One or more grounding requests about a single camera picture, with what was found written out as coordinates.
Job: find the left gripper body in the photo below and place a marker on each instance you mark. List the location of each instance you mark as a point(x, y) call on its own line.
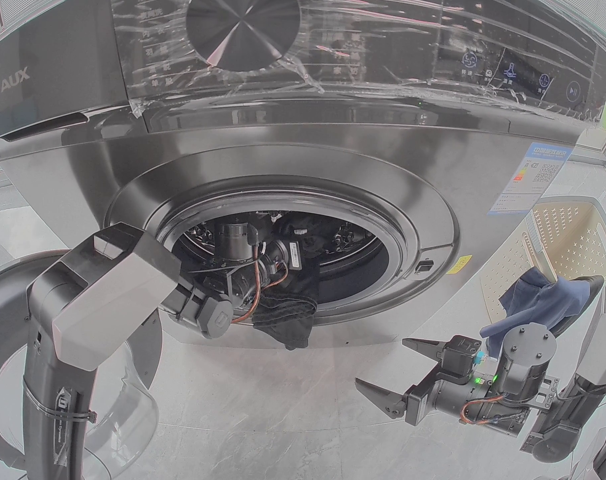
point(285, 258)

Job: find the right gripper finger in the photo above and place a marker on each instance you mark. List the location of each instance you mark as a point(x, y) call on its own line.
point(423, 349)
point(383, 397)

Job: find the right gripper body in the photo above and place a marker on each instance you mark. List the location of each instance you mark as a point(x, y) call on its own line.
point(453, 398)

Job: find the black garment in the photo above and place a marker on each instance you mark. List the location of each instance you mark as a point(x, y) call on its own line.
point(290, 318)

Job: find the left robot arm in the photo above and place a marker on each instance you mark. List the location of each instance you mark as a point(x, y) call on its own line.
point(108, 288)

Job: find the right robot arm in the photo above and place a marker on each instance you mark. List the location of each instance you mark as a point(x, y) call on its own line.
point(528, 358)

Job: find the grey washing machine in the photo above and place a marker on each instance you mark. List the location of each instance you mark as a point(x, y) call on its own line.
point(293, 158)

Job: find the cream laundry basket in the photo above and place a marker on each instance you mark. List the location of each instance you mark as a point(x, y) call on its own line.
point(558, 238)

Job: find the washing machine door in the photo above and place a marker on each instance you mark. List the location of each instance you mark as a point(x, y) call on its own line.
point(3, 288)

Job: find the blue garment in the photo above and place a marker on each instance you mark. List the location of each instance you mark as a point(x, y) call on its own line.
point(533, 303)

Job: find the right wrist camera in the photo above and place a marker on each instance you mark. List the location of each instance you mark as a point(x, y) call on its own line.
point(459, 355)

